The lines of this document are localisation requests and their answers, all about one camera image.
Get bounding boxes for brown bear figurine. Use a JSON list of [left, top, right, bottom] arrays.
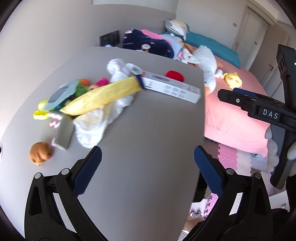
[[29, 142, 53, 166]]

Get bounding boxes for small grey carton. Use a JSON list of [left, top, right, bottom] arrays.
[[48, 110, 74, 150]]

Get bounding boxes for white cloth towel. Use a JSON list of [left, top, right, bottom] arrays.
[[73, 59, 135, 149]]

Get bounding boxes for red heart plush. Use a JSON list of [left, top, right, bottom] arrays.
[[165, 70, 184, 82]]

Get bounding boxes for grey thermometer box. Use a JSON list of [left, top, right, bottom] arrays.
[[125, 63, 201, 104]]

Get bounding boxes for white gloved right hand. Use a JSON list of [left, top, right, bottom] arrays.
[[264, 126, 296, 178]]

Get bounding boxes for foam puzzle floor mat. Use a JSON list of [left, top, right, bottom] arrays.
[[184, 138, 290, 232]]

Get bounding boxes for pink bed sheet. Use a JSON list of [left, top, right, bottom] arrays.
[[204, 55, 269, 157]]

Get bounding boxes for yellow chick plush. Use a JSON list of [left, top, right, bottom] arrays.
[[223, 72, 242, 89]]

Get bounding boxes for teal bolster pillow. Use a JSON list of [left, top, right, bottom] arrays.
[[185, 31, 241, 68]]

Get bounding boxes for white door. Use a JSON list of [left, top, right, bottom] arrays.
[[232, 6, 269, 70]]

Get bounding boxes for white goose plush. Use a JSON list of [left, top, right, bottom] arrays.
[[182, 45, 219, 95]]

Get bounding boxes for yellow plastic toy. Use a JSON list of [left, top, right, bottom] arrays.
[[33, 98, 49, 121]]

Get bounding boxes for teal toy house box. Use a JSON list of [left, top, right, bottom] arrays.
[[43, 80, 79, 110]]

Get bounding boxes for light blue knitted blanket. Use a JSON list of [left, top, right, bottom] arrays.
[[160, 34, 183, 59]]

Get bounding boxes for checkered pillow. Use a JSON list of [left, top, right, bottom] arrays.
[[164, 20, 189, 41]]

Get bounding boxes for green turtle toy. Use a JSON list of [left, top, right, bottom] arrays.
[[74, 79, 90, 97]]

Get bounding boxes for pink rubber toy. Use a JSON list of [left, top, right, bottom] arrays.
[[88, 77, 109, 91]]

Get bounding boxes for pink fleece blanket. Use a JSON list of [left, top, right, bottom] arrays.
[[141, 30, 171, 45]]

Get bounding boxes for navy patterned blanket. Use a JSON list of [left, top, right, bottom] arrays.
[[122, 29, 174, 59]]

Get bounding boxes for black wall switch panel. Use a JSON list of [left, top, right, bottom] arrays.
[[99, 30, 120, 47]]

